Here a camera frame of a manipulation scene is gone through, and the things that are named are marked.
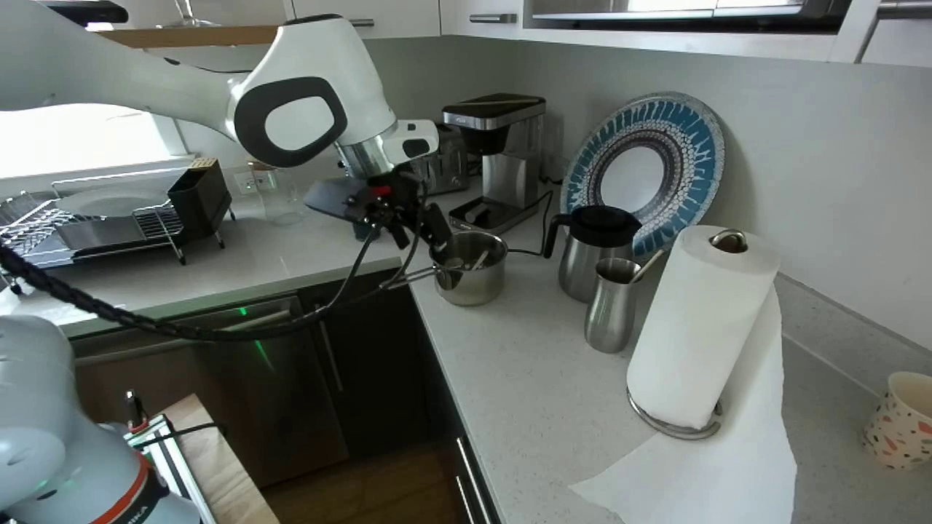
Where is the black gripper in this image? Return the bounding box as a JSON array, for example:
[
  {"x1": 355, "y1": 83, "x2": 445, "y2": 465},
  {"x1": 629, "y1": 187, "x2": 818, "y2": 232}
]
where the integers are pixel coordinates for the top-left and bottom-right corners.
[{"x1": 365, "y1": 171, "x2": 458, "y2": 265}]

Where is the steel saucepan with wire handle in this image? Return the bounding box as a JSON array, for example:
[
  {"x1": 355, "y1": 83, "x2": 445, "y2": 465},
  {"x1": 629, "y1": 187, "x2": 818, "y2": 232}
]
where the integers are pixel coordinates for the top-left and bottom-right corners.
[{"x1": 373, "y1": 226, "x2": 511, "y2": 310}]

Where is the steel and black coffee maker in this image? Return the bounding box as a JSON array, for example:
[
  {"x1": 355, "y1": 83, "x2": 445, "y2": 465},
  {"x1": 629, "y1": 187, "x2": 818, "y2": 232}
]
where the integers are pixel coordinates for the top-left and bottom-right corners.
[{"x1": 425, "y1": 89, "x2": 555, "y2": 232}]

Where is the dark lower cabinet door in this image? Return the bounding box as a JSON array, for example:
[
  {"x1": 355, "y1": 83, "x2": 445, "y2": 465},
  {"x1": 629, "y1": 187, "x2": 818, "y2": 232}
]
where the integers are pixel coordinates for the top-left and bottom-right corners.
[{"x1": 297, "y1": 272, "x2": 451, "y2": 459}]

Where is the glass jar with cork lid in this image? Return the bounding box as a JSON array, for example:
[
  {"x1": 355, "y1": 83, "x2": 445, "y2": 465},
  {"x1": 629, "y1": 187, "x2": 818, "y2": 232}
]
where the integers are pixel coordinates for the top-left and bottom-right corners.
[{"x1": 231, "y1": 157, "x2": 287, "y2": 224}]

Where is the steel carafe with black lid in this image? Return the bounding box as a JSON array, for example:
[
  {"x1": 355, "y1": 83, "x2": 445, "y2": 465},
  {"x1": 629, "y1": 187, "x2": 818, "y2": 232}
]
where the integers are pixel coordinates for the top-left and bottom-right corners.
[{"x1": 543, "y1": 204, "x2": 646, "y2": 304}]

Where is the small steel milk jug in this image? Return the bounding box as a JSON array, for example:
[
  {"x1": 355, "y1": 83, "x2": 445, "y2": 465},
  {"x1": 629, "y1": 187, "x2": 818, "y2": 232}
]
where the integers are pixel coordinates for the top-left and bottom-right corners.
[{"x1": 584, "y1": 252, "x2": 665, "y2": 355}]

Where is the black box with wooden top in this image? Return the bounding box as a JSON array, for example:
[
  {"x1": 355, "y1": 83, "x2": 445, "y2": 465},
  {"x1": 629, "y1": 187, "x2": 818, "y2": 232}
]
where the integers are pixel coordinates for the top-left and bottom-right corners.
[{"x1": 166, "y1": 155, "x2": 237, "y2": 245}]

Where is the narrow white upper cabinet door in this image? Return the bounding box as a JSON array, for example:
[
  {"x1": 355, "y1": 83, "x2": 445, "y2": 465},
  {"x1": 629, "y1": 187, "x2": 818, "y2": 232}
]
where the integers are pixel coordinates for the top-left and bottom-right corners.
[{"x1": 438, "y1": 0, "x2": 527, "y2": 40}]

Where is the dark dishwasher front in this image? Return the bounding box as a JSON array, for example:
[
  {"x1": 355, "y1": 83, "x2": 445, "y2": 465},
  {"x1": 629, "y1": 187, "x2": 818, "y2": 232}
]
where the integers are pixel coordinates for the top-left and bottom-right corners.
[{"x1": 71, "y1": 293, "x2": 349, "y2": 488}]

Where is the blue patterned decorative plate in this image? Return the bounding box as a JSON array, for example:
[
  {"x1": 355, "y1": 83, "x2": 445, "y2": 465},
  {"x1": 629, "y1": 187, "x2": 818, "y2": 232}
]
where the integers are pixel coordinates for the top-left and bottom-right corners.
[{"x1": 559, "y1": 89, "x2": 729, "y2": 268}]

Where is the white paper towel roll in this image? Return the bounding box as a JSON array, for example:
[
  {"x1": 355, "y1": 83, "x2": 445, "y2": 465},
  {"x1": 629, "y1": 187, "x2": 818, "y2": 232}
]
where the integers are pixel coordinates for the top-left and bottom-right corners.
[{"x1": 569, "y1": 221, "x2": 801, "y2": 524}]

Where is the wooden shelf board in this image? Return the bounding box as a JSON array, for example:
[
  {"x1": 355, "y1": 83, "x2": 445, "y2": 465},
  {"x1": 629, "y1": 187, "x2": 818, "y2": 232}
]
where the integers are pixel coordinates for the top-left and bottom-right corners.
[{"x1": 93, "y1": 24, "x2": 284, "y2": 51}]

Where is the built-in range hood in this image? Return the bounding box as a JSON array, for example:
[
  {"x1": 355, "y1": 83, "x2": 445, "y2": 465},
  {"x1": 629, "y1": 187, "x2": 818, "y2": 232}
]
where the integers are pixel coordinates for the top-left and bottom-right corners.
[{"x1": 522, "y1": 0, "x2": 884, "y2": 63}]

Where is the dotted paper cup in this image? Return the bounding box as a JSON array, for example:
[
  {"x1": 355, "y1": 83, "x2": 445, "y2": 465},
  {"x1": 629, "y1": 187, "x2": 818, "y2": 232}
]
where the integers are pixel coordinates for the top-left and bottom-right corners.
[{"x1": 862, "y1": 368, "x2": 932, "y2": 475}]

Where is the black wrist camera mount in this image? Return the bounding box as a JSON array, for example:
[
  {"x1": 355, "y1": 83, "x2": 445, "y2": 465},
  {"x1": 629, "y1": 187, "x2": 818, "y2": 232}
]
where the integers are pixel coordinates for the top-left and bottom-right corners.
[{"x1": 304, "y1": 173, "x2": 384, "y2": 232}]

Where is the dark drawer front with handles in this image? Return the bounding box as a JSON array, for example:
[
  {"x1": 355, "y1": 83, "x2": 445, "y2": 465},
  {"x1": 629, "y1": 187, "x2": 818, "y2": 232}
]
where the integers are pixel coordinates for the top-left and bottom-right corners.
[{"x1": 438, "y1": 403, "x2": 505, "y2": 524}]

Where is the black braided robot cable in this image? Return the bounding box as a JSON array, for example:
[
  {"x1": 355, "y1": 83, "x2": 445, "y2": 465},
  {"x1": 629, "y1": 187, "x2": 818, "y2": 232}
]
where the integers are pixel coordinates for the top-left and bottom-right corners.
[{"x1": 0, "y1": 226, "x2": 435, "y2": 344}]

